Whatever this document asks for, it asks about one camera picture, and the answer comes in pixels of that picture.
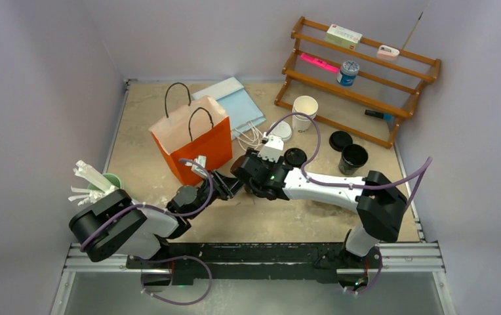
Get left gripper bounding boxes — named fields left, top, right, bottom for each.
left=188, top=169, right=243, bottom=219

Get orange paper bag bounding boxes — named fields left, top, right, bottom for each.
left=149, top=82, right=233, bottom=185

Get black paper cup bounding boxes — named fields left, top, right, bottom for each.
left=244, top=185, right=260, bottom=198
left=338, top=144, right=369, bottom=175

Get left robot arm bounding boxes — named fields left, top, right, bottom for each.
left=69, top=171, right=243, bottom=268

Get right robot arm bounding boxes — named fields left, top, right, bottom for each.
left=230, top=149, right=407, bottom=267

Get black cup lid front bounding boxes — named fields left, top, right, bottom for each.
left=283, top=147, right=308, bottom=168

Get black cup lid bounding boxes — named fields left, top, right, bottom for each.
left=329, top=131, right=353, bottom=152
left=283, top=147, right=308, bottom=168

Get white cup lid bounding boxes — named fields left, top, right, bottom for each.
left=270, top=121, right=292, bottom=142

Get light blue paper bag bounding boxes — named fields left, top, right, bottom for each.
left=191, top=77, right=266, bottom=149

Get black cup lid rear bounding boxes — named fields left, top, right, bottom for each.
left=329, top=131, right=353, bottom=152

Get stacked white paper cups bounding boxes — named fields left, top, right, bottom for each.
left=292, top=95, right=319, bottom=133

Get green straw holder cup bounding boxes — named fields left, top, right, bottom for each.
left=87, top=173, right=124, bottom=190

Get pink highlighter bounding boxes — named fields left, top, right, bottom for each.
left=300, top=52, right=340, bottom=74

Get black blue marker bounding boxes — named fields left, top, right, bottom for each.
left=364, top=110, right=393, bottom=121

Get wooden shelf rack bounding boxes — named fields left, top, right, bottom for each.
left=274, top=16, right=441, bottom=148

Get blue white round tin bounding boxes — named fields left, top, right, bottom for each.
left=336, top=60, right=360, bottom=87

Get white green box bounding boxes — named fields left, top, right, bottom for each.
left=324, top=24, right=363, bottom=51

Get pink white tape dispenser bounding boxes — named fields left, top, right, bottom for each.
left=376, top=45, right=400, bottom=62

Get thin wooden stick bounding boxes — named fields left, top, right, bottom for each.
left=401, top=11, right=424, bottom=50

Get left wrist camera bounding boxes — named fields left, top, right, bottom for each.
left=191, top=155, right=208, bottom=179

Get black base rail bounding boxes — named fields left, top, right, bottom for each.
left=126, top=231, right=384, bottom=288

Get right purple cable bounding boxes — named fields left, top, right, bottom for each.
left=262, top=112, right=433, bottom=297

